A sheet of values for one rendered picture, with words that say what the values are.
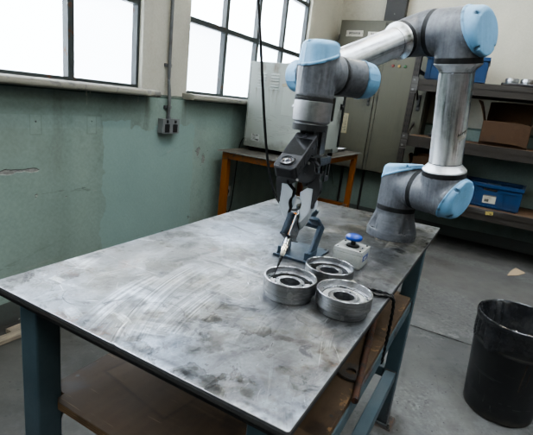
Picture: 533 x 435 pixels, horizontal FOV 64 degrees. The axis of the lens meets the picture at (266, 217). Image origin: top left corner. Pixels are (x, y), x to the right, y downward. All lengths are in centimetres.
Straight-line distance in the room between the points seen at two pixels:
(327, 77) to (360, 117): 392
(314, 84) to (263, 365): 50
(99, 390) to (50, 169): 149
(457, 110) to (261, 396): 88
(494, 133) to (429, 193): 302
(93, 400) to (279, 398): 49
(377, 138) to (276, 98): 176
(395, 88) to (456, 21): 351
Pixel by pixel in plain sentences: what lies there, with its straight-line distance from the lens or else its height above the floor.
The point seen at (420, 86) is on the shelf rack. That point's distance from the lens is 428.
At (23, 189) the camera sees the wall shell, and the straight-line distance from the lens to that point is 227.
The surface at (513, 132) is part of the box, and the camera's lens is 425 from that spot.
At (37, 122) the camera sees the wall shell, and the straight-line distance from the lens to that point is 227.
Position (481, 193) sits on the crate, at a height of 57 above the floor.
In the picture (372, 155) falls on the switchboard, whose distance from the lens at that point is 473.
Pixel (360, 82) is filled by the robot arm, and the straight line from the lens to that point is 91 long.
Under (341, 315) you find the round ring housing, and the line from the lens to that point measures 80.
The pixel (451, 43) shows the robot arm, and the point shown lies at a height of 134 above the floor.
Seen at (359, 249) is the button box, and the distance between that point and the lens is 106.
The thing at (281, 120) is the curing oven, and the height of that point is 103.
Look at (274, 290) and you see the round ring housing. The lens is 82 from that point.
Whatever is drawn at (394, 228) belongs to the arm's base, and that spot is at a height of 84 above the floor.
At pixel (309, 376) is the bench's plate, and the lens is 65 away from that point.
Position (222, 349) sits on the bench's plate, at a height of 80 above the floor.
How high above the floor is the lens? 117
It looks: 15 degrees down
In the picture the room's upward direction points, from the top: 7 degrees clockwise
